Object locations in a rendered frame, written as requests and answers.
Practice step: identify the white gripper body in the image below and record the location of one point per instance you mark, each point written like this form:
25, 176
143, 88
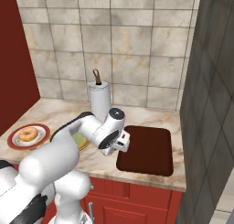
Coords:
109, 151

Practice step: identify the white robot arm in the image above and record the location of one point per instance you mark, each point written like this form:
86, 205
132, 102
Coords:
51, 160

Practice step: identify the dark red tray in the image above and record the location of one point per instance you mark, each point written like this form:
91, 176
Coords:
147, 151

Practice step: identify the yellow green plate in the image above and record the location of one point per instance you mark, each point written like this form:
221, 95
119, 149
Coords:
80, 141

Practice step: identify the red drawer front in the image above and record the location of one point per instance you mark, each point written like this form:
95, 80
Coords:
137, 189

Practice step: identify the white paper towel roll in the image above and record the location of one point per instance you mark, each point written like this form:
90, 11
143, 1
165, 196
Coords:
100, 96

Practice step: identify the red cupboard door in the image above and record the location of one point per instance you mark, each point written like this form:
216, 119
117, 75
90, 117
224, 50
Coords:
131, 211

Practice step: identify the red rimmed white plate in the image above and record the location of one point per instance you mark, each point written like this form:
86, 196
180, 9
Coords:
42, 136

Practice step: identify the glazed orange doughnut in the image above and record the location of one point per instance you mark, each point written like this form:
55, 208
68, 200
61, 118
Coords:
28, 134

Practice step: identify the grey tall cabinet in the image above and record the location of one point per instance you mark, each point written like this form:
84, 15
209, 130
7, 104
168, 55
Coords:
210, 105

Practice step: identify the dark red side panel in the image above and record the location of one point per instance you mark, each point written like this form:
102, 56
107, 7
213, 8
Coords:
15, 60

